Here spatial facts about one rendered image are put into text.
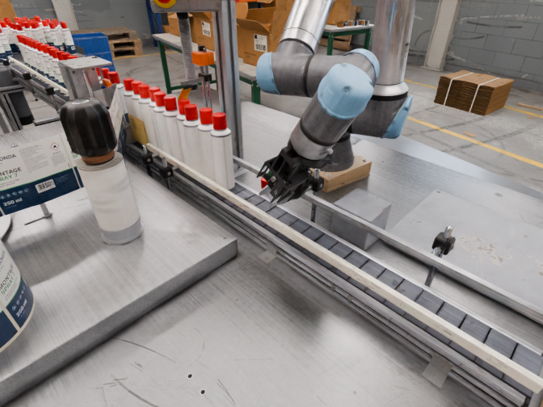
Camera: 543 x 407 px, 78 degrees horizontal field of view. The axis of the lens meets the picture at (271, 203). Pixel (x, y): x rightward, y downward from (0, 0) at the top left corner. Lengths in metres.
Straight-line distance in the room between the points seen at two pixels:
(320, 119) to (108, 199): 0.44
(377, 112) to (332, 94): 0.42
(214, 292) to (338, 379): 0.28
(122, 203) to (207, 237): 0.19
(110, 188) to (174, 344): 0.32
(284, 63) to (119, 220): 0.46
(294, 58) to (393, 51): 0.31
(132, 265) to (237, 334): 0.26
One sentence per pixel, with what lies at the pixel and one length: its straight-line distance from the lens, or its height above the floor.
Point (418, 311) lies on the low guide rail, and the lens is 0.62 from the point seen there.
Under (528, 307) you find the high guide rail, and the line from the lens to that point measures 0.64.
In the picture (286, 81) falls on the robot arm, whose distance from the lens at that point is 0.65.
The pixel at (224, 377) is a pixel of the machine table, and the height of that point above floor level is 0.83.
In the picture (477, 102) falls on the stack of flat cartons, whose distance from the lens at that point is 4.67.
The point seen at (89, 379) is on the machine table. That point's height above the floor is 0.83.
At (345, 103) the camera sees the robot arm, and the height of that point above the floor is 1.21.
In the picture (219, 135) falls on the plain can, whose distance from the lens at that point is 0.83.
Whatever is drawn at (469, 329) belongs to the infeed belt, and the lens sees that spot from 0.68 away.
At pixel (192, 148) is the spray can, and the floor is 0.98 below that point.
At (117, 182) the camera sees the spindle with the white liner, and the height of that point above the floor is 1.03.
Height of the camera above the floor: 1.37
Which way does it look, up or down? 35 degrees down
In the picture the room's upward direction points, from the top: straight up
